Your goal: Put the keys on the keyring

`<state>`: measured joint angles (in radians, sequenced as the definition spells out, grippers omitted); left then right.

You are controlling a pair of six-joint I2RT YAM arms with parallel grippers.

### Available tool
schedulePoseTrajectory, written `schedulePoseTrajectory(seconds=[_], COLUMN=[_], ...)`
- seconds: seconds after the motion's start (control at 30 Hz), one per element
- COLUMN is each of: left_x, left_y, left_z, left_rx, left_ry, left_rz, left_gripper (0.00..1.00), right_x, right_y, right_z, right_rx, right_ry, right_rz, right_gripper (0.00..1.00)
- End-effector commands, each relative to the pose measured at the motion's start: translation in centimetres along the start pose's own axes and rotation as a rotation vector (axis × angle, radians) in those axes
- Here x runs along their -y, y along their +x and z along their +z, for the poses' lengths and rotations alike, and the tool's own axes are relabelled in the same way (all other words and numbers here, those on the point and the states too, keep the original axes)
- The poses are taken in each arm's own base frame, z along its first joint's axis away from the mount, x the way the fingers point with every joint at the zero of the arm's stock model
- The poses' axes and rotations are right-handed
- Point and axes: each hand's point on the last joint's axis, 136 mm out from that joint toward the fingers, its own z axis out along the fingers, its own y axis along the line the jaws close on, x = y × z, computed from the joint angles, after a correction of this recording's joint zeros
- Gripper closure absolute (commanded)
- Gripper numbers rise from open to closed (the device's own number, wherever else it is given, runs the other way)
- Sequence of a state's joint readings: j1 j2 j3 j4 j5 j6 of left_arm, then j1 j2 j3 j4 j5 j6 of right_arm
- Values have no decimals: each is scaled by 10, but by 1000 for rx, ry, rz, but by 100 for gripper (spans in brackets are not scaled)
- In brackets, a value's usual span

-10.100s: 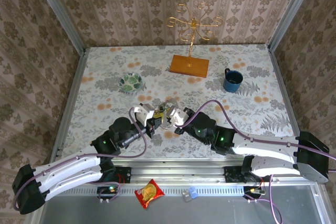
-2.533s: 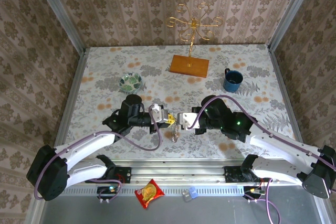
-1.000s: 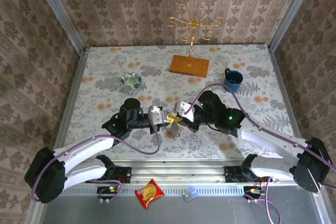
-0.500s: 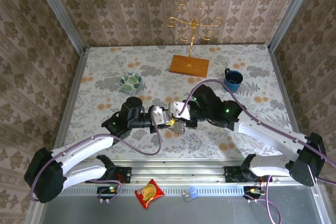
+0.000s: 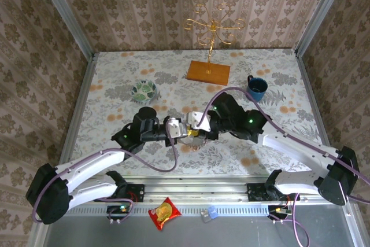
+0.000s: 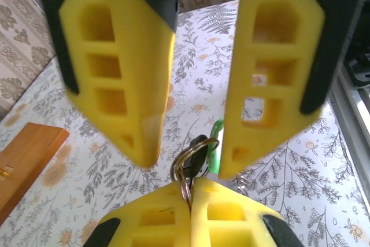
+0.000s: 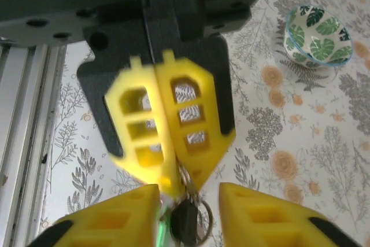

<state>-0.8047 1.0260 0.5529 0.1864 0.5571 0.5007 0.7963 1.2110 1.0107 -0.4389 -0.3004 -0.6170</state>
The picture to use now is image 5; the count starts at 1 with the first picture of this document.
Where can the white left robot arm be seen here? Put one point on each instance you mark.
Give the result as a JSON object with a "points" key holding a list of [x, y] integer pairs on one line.
{"points": [[92, 160]]}

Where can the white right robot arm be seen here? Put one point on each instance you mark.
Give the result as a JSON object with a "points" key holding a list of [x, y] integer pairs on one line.
{"points": [[300, 147]]}

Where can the blue ceramic mug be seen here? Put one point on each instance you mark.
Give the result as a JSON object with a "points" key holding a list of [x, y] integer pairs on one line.
{"points": [[256, 89]]}

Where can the green leaf pattern bowl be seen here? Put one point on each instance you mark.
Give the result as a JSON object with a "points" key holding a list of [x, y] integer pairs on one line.
{"points": [[144, 91]]}

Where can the slotted grey metal strip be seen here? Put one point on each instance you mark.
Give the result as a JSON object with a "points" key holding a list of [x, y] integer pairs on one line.
{"points": [[190, 209]]}

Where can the small blue packet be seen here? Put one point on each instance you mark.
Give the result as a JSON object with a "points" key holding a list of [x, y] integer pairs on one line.
{"points": [[213, 211]]}

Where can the red snack packet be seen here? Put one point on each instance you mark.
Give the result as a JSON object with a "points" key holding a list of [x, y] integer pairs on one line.
{"points": [[164, 213]]}

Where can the small circuit board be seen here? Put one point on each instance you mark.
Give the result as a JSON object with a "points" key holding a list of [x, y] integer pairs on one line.
{"points": [[118, 210], [279, 211]]}

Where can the grey metal tray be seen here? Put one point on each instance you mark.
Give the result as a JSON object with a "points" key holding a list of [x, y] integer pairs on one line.
{"points": [[231, 232]]}

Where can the aluminium front rail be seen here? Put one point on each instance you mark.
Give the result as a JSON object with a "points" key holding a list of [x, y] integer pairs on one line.
{"points": [[196, 190]]}

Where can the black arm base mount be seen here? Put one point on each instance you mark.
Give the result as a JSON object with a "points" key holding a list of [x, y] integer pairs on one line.
{"points": [[257, 192], [136, 192]]}

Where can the aluminium table side rail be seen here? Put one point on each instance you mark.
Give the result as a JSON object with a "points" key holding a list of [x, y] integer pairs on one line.
{"points": [[78, 108], [316, 108]]}

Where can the aluminium frame post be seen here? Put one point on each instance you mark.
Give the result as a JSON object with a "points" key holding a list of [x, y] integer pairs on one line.
{"points": [[66, 12], [321, 12]]}

